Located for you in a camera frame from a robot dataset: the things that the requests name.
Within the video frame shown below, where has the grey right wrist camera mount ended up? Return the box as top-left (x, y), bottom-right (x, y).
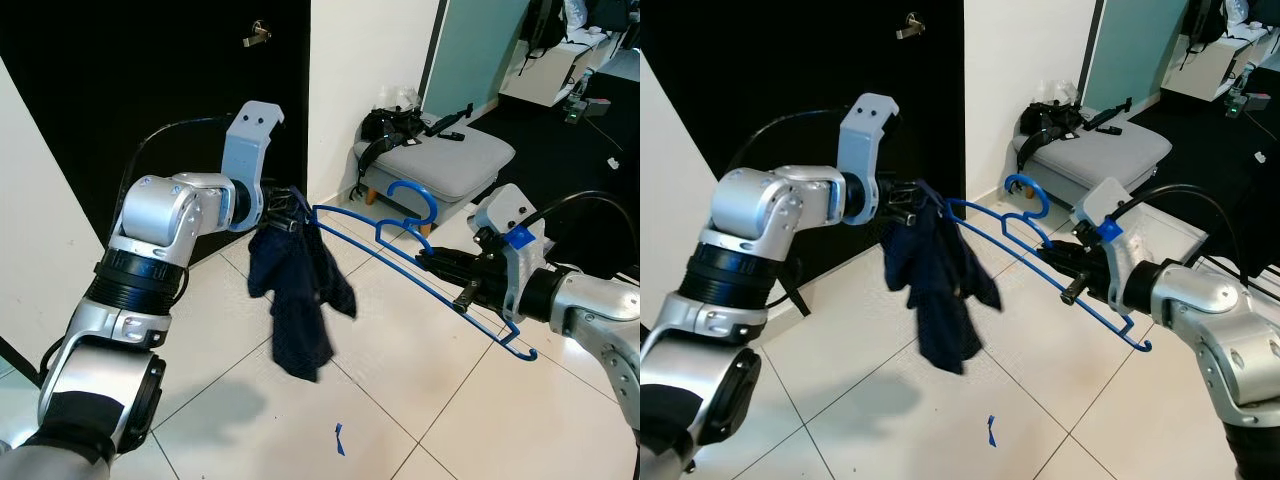
top-left (1072, 177), bottom-right (1142, 313)
top-left (470, 183), bottom-right (547, 321)

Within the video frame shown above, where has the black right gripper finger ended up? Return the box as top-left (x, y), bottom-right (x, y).
top-left (414, 249), bottom-right (487, 270)
top-left (1035, 244), bottom-right (1102, 266)
top-left (419, 263), bottom-right (487, 292)
top-left (1039, 257), bottom-right (1100, 290)

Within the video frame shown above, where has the white shelf unit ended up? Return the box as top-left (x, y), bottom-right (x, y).
top-left (497, 30), bottom-right (626, 106)
top-left (1160, 30), bottom-right (1280, 101)

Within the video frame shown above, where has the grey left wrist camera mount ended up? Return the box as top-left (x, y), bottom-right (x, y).
top-left (838, 93), bottom-right (901, 223)
top-left (221, 100), bottom-right (287, 229)

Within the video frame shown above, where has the grey power adapter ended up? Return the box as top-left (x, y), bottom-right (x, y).
top-left (562, 88), bottom-right (613, 126)
top-left (1228, 85), bottom-right (1276, 119)

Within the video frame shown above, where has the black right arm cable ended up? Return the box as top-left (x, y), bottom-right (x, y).
top-left (1110, 183), bottom-right (1243, 266)
top-left (508, 190), bottom-right (640, 251)

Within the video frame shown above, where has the black carpet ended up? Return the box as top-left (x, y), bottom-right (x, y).
top-left (465, 70), bottom-right (640, 291)
top-left (1125, 65), bottom-right (1280, 261)

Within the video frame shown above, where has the blue plastic hanger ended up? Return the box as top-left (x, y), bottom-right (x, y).
top-left (945, 173), bottom-right (1153, 353)
top-left (312, 180), bottom-right (539, 361)

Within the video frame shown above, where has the black door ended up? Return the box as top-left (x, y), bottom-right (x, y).
top-left (0, 0), bottom-right (311, 271)
top-left (640, 0), bottom-right (966, 301)

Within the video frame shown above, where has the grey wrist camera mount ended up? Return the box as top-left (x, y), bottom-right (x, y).
top-left (221, 100), bottom-right (287, 229)
top-left (470, 183), bottom-right (547, 321)
top-left (1072, 177), bottom-right (1142, 313)
top-left (838, 93), bottom-right (901, 223)

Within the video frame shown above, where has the navy blue garment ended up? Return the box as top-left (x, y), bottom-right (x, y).
top-left (880, 200), bottom-right (1001, 376)
top-left (247, 195), bottom-right (358, 383)

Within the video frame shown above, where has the black backpack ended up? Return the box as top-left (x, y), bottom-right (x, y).
top-left (1185, 0), bottom-right (1251, 61)
top-left (515, 0), bottom-right (566, 76)

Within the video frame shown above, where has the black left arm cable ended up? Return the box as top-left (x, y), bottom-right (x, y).
top-left (125, 115), bottom-right (236, 201)
top-left (738, 108), bottom-right (849, 171)

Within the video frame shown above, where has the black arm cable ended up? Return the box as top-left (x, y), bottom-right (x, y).
top-left (738, 108), bottom-right (849, 171)
top-left (125, 115), bottom-right (236, 201)
top-left (1110, 183), bottom-right (1243, 266)
top-left (508, 190), bottom-right (640, 251)

